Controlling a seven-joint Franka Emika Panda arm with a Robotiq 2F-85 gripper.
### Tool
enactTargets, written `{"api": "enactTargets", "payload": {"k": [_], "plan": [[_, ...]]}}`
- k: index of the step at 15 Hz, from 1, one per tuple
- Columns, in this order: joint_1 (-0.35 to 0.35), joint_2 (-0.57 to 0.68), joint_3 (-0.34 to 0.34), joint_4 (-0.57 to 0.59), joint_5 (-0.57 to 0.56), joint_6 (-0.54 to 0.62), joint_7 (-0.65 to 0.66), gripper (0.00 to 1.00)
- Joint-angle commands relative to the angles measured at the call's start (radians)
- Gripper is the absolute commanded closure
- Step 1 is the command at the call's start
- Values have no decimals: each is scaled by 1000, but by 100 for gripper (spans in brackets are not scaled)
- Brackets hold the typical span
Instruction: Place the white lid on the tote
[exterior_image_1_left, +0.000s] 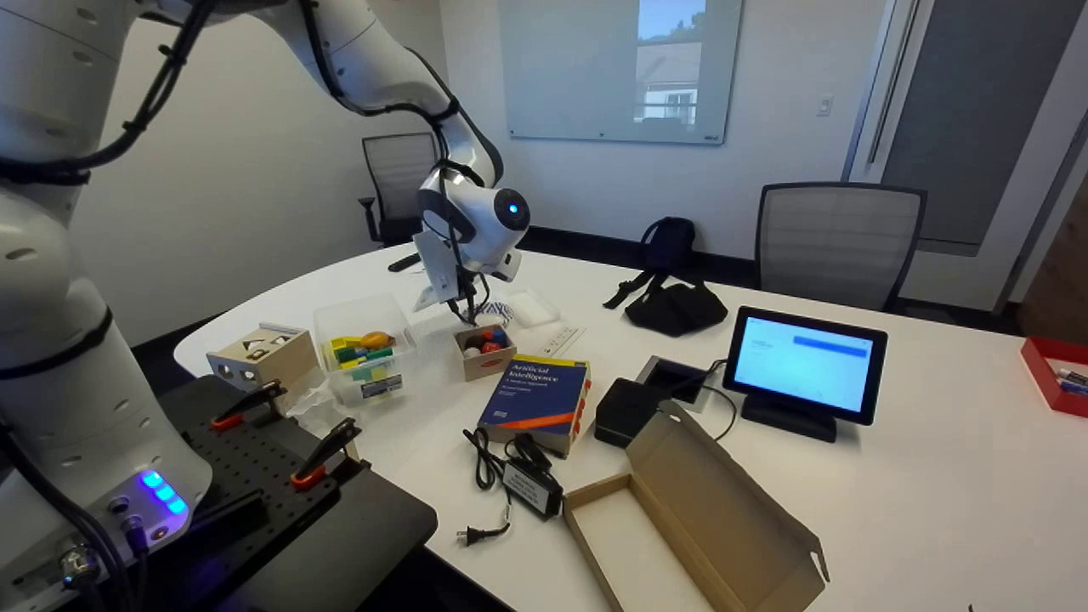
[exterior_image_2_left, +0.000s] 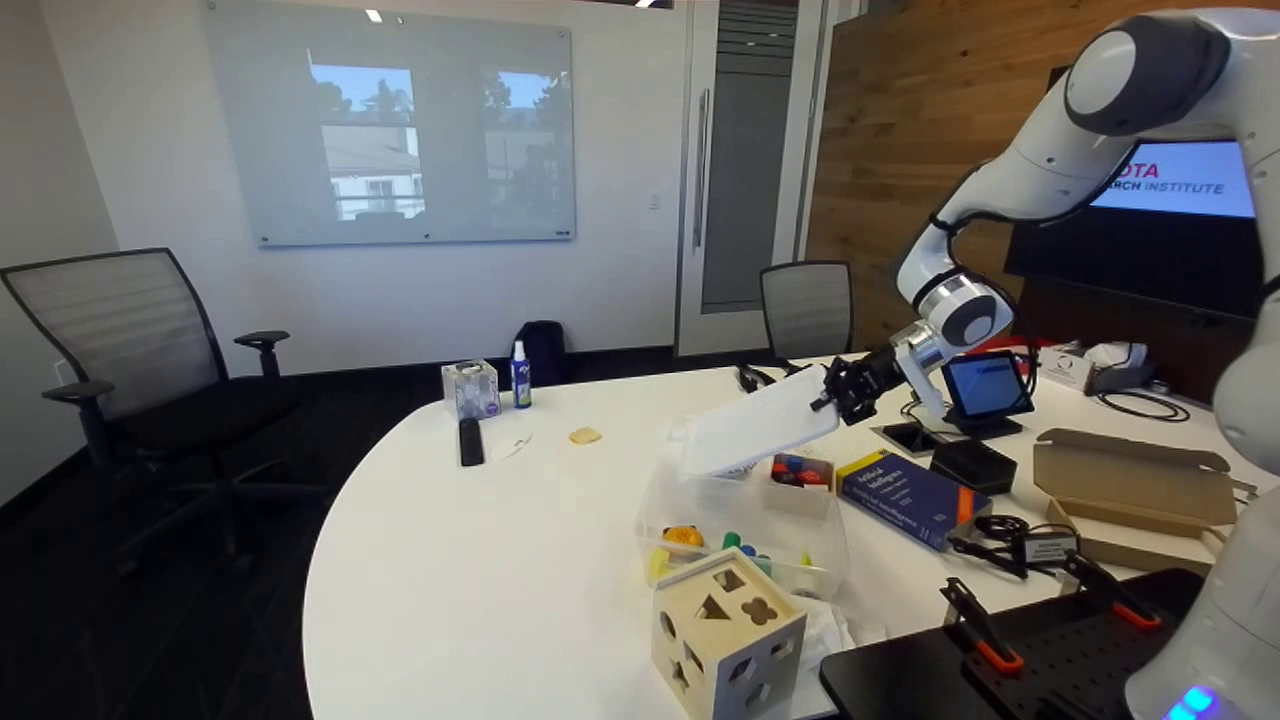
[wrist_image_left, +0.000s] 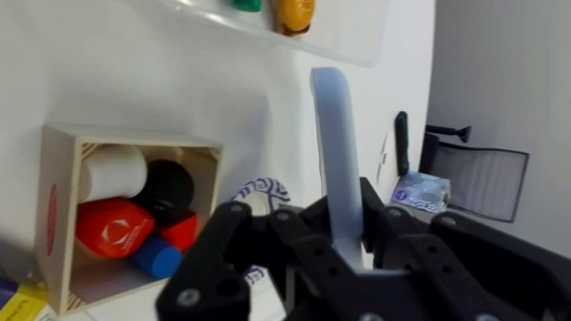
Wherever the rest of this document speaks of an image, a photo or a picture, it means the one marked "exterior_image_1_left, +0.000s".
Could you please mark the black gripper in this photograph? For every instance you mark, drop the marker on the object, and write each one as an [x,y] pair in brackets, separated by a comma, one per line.
[476,272]

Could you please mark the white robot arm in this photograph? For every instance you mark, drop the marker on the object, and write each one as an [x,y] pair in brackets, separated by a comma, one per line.
[57,342]

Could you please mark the clear plastic tote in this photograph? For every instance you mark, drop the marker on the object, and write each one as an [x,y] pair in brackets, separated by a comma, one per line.
[363,360]

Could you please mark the small cardboard box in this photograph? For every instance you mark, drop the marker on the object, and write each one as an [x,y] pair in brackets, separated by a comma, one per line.
[483,350]

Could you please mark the white tissue packet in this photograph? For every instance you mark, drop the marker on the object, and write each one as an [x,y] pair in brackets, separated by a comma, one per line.
[533,309]

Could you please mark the black remote control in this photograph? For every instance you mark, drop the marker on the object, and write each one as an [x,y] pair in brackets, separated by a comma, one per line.
[402,263]

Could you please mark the white paper card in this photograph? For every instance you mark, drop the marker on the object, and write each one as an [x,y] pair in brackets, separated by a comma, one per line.
[560,336]

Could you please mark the blue and orange book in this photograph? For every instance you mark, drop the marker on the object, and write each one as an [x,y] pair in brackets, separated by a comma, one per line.
[534,396]

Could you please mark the grey mesh chair with armrests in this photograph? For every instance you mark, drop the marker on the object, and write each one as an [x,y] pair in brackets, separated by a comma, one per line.
[395,182]

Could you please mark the small black box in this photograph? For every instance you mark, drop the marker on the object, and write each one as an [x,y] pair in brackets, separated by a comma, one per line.
[623,409]

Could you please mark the black power adapter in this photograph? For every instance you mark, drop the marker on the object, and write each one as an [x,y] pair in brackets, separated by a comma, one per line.
[533,481]

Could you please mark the black bag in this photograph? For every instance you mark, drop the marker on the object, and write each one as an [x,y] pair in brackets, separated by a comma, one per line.
[675,305]

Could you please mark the black clamp with red tips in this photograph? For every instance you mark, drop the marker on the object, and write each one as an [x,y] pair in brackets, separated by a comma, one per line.
[327,453]
[247,405]

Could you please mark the wooden shape sorter box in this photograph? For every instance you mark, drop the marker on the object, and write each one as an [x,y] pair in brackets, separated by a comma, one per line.
[270,360]

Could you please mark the black table socket box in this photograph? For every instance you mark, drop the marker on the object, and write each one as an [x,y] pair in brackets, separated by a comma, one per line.
[675,377]

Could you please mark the open brown cardboard box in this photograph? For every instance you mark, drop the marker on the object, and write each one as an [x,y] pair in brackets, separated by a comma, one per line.
[702,521]

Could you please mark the black tablet monitor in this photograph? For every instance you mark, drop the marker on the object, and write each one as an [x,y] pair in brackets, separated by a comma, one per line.
[804,360]

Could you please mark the armless grey mesh chair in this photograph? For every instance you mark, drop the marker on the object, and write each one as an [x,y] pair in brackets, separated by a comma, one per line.
[839,240]

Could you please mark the grey door panel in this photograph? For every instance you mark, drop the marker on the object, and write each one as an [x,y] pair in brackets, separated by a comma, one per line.
[987,113]

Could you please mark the red box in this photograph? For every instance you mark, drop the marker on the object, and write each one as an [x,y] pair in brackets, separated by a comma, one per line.
[1059,375]

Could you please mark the wall whiteboard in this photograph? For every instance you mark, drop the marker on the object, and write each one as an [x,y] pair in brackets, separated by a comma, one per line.
[591,70]

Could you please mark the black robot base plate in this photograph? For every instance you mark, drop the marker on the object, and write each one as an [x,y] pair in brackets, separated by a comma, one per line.
[285,532]

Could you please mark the white wall switch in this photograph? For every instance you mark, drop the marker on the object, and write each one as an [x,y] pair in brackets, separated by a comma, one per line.
[825,105]

